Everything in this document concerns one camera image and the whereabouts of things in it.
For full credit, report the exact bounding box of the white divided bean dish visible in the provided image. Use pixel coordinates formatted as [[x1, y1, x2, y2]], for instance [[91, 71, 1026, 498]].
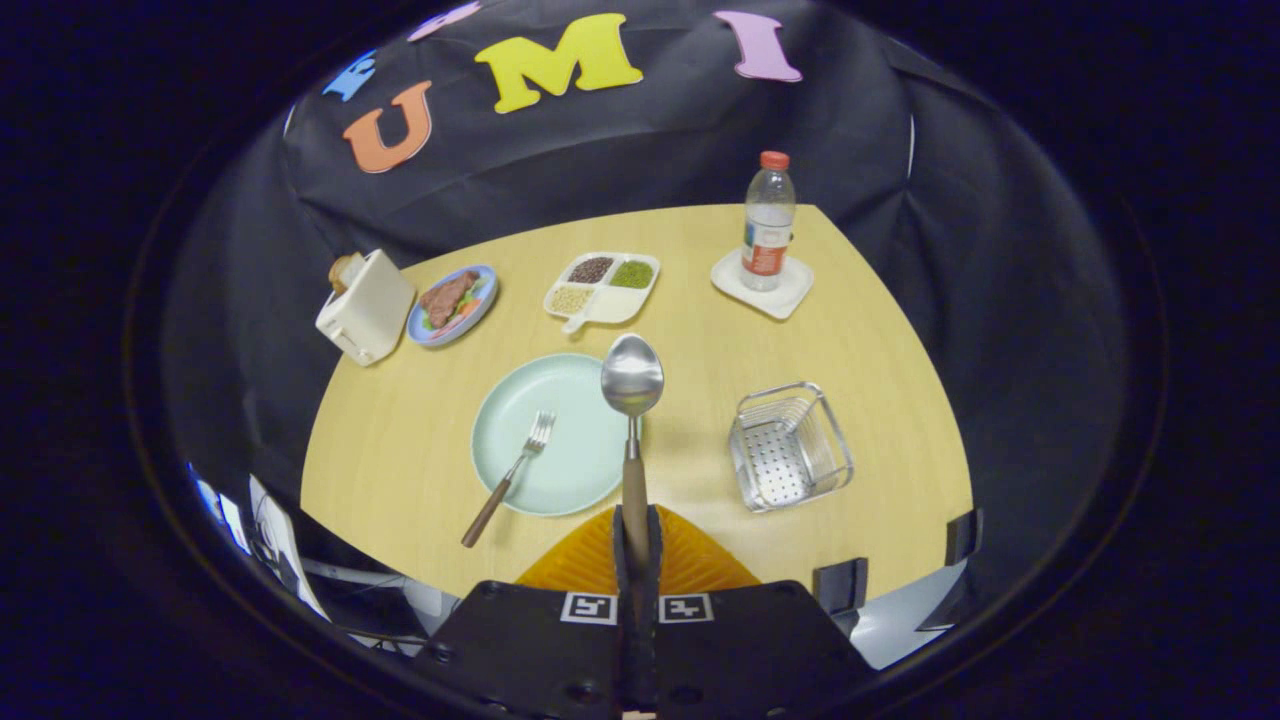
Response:
[[543, 252, 662, 334]]

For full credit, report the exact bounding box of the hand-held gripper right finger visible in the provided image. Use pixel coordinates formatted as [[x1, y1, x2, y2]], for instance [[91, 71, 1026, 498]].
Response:
[[648, 505, 881, 716]]

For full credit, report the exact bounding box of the white square coaster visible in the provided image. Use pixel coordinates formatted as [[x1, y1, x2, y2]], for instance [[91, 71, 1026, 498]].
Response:
[[710, 248, 815, 321]]

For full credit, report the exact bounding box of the fork with wooden handle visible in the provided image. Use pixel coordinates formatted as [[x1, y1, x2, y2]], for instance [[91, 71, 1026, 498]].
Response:
[[461, 410, 557, 549]]

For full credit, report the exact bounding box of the light green plate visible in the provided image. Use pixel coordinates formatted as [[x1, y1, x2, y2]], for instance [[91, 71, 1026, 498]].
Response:
[[471, 352, 641, 518]]

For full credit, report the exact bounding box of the cream toaster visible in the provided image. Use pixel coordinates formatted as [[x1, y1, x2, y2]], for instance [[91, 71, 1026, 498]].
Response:
[[315, 249, 417, 367]]

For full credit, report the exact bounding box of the clear bottle red cap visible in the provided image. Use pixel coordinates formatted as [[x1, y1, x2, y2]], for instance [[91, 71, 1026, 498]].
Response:
[[741, 151, 798, 293]]

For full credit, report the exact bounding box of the blue plate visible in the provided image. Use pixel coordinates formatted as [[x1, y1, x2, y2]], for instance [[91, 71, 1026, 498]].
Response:
[[406, 264, 499, 348]]

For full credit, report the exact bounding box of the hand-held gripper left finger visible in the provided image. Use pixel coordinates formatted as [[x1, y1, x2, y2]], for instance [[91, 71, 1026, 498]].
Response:
[[415, 505, 631, 716]]

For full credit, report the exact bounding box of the steak with vegetables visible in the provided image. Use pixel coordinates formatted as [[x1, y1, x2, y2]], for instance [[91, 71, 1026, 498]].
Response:
[[419, 270, 481, 329]]

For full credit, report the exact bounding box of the spoon with wooden handle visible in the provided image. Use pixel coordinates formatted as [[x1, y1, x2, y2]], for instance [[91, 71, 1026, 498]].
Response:
[[601, 333, 665, 601]]

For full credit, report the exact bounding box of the metal wire basket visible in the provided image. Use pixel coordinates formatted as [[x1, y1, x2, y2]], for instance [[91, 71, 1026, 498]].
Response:
[[728, 381, 855, 514]]

